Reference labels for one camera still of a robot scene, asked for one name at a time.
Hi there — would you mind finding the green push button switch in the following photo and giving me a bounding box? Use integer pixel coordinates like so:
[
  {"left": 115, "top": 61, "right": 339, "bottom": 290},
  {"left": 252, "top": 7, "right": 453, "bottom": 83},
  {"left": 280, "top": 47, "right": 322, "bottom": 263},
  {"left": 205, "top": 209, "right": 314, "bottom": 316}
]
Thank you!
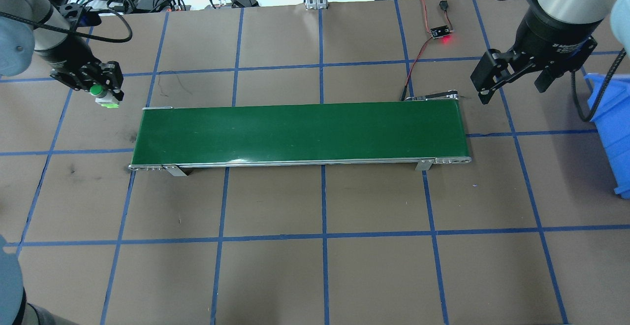
[{"left": 89, "top": 84, "right": 120, "bottom": 109}]

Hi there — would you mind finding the small black controller board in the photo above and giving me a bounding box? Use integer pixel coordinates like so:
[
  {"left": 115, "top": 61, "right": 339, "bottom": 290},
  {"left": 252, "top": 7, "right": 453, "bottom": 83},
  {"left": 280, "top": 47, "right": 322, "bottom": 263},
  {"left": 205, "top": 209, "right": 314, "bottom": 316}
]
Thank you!
[{"left": 430, "top": 26, "right": 453, "bottom": 45}]

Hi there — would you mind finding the blue plastic bin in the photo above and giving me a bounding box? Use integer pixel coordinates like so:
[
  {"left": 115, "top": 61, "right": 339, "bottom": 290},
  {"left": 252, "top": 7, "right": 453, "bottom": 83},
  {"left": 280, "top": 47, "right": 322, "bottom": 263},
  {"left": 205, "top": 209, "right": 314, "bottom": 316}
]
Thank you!
[{"left": 583, "top": 72, "right": 630, "bottom": 197}]

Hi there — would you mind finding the green conveyor belt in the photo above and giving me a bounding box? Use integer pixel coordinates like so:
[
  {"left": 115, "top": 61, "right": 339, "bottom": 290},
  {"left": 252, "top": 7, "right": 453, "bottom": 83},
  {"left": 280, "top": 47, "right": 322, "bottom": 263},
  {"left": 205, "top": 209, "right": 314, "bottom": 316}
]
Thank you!
[{"left": 128, "top": 94, "right": 472, "bottom": 177}]

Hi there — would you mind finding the red black supply wire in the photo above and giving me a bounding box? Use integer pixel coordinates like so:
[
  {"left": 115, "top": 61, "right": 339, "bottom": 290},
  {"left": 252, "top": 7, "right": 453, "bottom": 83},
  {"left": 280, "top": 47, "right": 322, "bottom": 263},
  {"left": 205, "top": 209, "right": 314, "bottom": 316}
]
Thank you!
[{"left": 394, "top": 0, "right": 433, "bottom": 33}]

